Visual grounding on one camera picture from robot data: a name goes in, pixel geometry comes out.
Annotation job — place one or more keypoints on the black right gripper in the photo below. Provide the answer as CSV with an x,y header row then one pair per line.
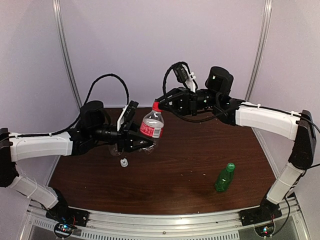
x,y
185,102

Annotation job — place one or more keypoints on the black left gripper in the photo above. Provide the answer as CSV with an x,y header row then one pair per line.
x,y
125,139

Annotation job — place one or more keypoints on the red bottle cap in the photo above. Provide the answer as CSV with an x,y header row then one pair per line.
x,y
156,106

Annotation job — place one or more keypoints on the red label water bottle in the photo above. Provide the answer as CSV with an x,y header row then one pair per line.
x,y
152,126

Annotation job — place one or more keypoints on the clear plastic bottle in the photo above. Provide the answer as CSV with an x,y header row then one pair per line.
x,y
113,149

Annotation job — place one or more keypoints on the white flip bottle cap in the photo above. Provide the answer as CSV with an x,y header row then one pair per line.
x,y
124,162

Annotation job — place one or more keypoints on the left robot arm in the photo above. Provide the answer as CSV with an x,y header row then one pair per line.
x,y
92,126

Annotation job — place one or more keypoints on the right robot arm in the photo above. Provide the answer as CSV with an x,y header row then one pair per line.
x,y
295,126

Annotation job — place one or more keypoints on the green plastic bottle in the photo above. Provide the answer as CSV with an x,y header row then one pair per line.
x,y
224,180

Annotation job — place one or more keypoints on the left circuit board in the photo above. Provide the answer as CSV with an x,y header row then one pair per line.
x,y
62,230

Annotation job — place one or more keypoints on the circuit board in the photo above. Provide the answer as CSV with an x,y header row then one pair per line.
x,y
265,230
62,230

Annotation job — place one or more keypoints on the right circuit board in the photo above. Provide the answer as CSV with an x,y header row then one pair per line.
x,y
265,230

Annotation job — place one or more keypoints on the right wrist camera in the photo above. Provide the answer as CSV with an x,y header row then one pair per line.
x,y
185,77

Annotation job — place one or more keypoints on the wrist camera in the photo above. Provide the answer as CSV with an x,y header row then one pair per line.
x,y
126,114
185,77

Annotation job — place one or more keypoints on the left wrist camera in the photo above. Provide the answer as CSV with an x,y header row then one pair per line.
x,y
126,114

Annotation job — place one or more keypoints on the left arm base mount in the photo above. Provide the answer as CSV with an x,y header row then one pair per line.
x,y
64,214

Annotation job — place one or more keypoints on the right aluminium frame post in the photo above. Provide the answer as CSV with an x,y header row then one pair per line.
x,y
264,31

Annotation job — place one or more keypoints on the aluminium frame post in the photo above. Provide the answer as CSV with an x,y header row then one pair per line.
x,y
65,53
264,31

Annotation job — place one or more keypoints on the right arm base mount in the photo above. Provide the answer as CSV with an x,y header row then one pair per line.
x,y
265,212

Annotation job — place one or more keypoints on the left aluminium frame post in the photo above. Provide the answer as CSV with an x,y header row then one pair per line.
x,y
65,53

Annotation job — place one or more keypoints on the front aluminium rail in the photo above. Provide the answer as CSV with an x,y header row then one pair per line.
x,y
223,225

